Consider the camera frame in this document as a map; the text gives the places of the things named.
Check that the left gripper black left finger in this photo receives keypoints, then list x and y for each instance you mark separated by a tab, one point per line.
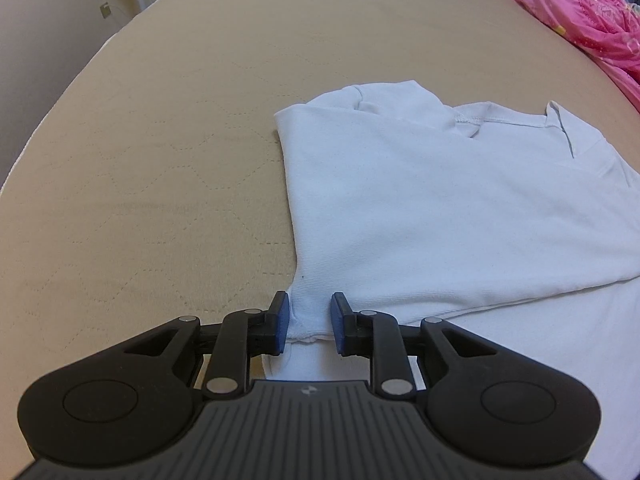
240	337

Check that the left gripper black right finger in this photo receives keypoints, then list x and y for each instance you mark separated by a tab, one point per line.
387	346

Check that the pink quilt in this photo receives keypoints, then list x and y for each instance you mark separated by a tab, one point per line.
605	30

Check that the beige bed mattress cover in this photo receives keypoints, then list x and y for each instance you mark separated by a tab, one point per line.
155	186

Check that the white shirt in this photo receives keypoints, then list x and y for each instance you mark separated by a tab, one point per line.
523	229

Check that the wall socket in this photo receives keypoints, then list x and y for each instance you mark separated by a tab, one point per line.
105	10

